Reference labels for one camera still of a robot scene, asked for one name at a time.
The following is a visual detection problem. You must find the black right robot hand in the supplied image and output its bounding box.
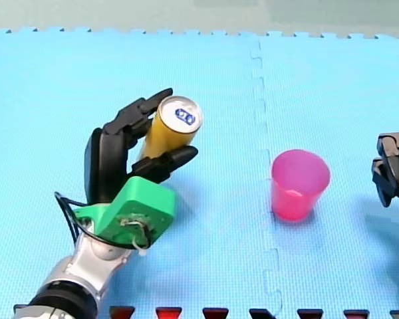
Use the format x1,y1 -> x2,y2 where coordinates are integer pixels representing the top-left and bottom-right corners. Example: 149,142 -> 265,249
372,131 -> 399,209

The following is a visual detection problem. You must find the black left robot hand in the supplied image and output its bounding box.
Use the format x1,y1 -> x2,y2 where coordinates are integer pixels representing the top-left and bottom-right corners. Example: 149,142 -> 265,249
83,88 -> 199,205

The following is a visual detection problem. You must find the yellow drink can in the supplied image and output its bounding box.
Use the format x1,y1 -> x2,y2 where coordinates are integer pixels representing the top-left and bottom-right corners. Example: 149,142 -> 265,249
139,96 -> 204,161

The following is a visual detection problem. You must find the pink plastic cup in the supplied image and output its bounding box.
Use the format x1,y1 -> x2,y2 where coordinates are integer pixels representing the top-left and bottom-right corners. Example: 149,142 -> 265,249
271,149 -> 331,223

